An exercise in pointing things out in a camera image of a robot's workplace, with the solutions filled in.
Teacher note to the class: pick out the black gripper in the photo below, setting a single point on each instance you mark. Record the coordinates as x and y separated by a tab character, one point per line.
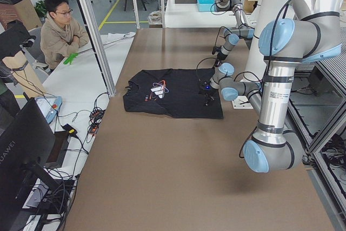
207	92
219	57

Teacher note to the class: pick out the black graphic t-shirt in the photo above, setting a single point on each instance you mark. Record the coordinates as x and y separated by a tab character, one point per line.
171	92

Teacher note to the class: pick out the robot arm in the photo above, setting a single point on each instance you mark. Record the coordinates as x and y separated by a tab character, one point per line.
232	35
284	43

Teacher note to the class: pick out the blue plastic bin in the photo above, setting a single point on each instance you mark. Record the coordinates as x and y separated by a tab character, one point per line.
206	5

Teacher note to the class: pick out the cardboard box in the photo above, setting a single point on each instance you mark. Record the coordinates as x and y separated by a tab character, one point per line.
249	6

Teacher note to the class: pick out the white cloth on table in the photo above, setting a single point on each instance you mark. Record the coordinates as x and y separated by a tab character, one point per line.
119	37

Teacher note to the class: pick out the orange power strip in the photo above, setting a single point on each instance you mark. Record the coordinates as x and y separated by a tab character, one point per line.
95	119

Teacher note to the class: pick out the black power adapter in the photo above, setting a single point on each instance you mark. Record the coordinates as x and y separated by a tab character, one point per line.
71	130

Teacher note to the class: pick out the green grabber tool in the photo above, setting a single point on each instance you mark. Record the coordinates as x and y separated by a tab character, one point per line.
70	59

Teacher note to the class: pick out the seated man beige hoodie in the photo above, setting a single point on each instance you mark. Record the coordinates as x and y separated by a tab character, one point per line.
61	34

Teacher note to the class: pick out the blue teach pendant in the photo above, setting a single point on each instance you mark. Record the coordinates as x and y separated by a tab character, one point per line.
49	106

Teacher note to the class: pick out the black Huawei monitor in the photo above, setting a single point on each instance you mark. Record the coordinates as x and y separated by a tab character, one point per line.
25	147

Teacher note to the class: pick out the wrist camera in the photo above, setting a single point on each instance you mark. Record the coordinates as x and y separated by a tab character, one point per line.
202	84
215	50

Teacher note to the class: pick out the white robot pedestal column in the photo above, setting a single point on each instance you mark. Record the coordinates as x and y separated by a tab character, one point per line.
267	83

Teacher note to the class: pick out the aluminium frame post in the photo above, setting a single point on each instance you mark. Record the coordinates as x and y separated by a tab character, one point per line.
97	45

